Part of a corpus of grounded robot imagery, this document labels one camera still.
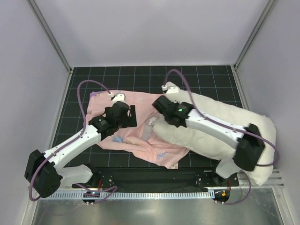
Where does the pink purple printed pillowcase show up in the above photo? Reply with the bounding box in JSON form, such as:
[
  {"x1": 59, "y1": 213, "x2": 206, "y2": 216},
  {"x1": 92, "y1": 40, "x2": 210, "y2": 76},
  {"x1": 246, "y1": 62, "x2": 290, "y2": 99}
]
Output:
[{"x1": 98, "y1": 90, "x2": 189, "y2": 169}]

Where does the white pillow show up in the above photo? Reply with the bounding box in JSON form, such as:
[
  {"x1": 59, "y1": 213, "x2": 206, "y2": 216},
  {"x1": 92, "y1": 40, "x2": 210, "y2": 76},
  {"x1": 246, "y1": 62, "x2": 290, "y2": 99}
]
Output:
[{"x1": 152, "y1": 93, "x2": 276, "y2": 186}]

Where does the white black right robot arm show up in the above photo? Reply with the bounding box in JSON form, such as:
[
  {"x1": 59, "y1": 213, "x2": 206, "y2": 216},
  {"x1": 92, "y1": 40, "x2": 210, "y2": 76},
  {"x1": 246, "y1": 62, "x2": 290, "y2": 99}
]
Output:
[{"x1": 152, "y1": 96, "x2": 265, "y2": 186}]

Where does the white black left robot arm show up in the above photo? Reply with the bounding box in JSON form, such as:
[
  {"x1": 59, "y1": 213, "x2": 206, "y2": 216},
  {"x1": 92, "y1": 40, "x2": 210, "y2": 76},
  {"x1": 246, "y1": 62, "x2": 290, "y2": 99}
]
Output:
[{"x1": 24, "y1": 101, "x2": 137, "y2": 198}]

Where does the black gridded work mat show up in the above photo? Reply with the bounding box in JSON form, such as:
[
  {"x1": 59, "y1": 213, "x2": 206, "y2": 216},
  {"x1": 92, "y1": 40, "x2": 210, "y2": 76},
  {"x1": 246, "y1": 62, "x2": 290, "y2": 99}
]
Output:
[{"x1": 52, "y1": 66, "x2": 243, "y2": 167}]

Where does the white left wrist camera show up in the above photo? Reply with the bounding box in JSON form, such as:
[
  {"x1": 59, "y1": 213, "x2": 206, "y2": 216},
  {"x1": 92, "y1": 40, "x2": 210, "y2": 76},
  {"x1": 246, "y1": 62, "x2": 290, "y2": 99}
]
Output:
[{"x1": 108, "y1": 92, "x2": 126, "y2": 103}]

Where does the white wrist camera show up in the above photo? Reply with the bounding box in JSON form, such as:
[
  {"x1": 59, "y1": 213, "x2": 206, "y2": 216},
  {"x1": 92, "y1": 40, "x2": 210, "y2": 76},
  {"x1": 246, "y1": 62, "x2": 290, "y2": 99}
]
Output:
[
  {"x1": 108, "y1": 92, "x2": 126, "y2": 103},
  {"x1": 161, "y1": 85, "x2": 180, "y2": 94}
]

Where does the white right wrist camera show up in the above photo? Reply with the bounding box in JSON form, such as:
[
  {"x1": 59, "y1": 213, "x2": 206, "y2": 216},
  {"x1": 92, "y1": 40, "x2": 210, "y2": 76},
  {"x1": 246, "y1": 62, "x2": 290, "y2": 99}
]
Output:
[{"x1": 161, "y1": 85, "x2": 180, "y2": 94}]

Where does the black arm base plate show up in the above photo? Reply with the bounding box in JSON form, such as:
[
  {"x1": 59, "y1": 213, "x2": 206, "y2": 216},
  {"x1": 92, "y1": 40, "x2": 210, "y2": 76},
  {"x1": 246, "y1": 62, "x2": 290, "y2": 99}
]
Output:
[{"x1": 80, "y1": 167, "x2": 239, "y2": 193}]

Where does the slotted grey cable duct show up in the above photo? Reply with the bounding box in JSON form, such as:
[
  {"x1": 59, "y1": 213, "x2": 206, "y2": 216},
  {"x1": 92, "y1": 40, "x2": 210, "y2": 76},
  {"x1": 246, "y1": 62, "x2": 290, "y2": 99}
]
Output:
[{"x1": 46, "y1": 190, "x2": 215, "y2": 200}]

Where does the left aluminium frame post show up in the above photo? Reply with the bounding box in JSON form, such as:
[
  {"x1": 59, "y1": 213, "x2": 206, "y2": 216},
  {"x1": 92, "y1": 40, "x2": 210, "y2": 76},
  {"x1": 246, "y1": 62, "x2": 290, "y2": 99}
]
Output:
[{"x1": 27, "y1": 0, "x2": 72, "y2": 74}]

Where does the aluminium frame post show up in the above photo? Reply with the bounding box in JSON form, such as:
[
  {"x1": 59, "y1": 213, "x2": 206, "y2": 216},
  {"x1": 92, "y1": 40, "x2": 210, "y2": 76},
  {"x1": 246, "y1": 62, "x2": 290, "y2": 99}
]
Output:
[
  {"x1": 233, "y1": 0, "x2": 278, "y2": 70},
  {"x1": 27, "y1": 0, "x2": 72, "y2": 74}
]

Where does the right aluminium frame post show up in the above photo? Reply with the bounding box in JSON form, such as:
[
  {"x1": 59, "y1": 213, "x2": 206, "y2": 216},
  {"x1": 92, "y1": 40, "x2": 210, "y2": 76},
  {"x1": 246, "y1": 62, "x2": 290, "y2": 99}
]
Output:
[{"x1": 233, "y1": 0, "x2": 278, "y2": 70}]

